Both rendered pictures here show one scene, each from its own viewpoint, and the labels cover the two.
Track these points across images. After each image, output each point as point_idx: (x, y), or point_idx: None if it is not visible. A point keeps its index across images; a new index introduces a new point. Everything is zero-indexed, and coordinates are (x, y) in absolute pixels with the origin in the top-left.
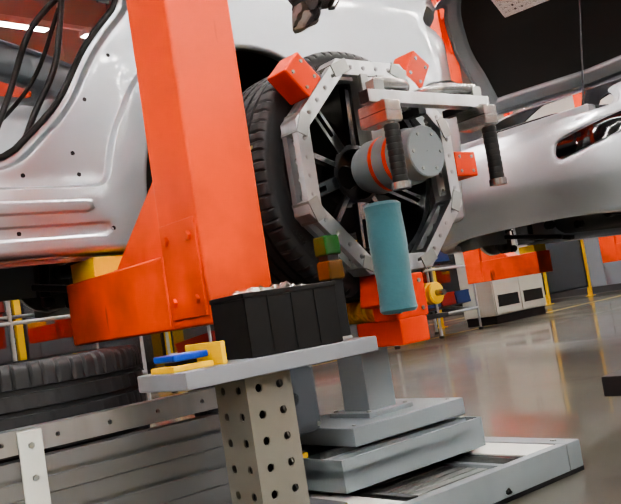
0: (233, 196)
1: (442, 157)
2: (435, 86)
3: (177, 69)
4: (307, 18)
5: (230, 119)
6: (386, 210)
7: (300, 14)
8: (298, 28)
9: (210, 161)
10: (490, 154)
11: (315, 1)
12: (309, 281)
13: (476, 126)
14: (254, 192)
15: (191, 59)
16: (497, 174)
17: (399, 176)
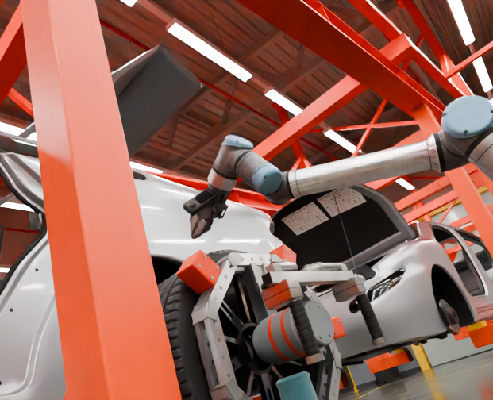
0: (155, 397)
1: (332, 325)
2: (315, 267)
3: (92, 269)
4: (202, 225)
5: (148, 313)
6: (299, 383)
7: (196, 224)
8: (195, 234)
9: (129, 361)
10: (368, 317)
11: (209, 212)
12: None
13: (351, 296)
14: (176, 388)
15: (106, 259)
16: (379, 334)
17: (312, 350)
